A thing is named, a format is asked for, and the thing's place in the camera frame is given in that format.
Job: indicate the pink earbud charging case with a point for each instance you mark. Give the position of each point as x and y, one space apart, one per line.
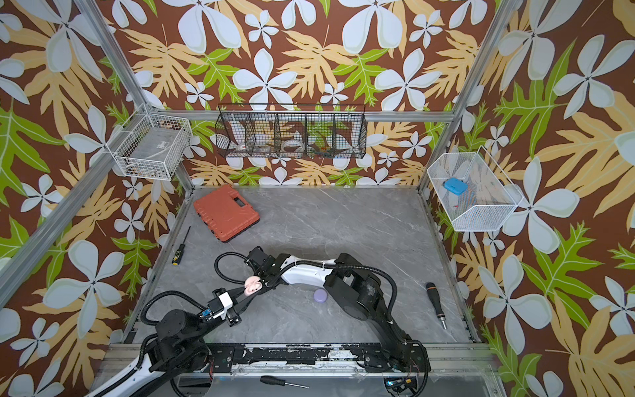
252 285

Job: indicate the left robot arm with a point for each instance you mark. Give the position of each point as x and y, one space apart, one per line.
177 346

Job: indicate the purple earbud charging case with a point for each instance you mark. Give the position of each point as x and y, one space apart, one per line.
320 296

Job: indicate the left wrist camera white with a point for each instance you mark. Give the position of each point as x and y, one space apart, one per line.
219 306

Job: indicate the white wire basket left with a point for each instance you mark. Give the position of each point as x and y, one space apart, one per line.
151 145

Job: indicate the black wire basket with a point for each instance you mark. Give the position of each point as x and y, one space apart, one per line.
294 131

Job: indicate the white mesh basket right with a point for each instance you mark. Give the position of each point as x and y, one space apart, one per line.
491 197

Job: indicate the red plastic tool case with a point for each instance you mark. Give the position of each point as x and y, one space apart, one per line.
226 213

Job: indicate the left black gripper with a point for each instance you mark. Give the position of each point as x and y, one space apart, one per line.
231 319

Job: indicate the black screwdriver right side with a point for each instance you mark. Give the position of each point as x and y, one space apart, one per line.
434 297

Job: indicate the black yellow screwdriver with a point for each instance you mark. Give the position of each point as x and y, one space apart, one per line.
179 253

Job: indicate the blue object in basket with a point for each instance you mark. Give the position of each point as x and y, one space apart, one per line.
455 186

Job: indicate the black screwdriver front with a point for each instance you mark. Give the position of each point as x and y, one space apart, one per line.
272 380

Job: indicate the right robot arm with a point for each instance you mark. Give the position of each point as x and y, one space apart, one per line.
365 293

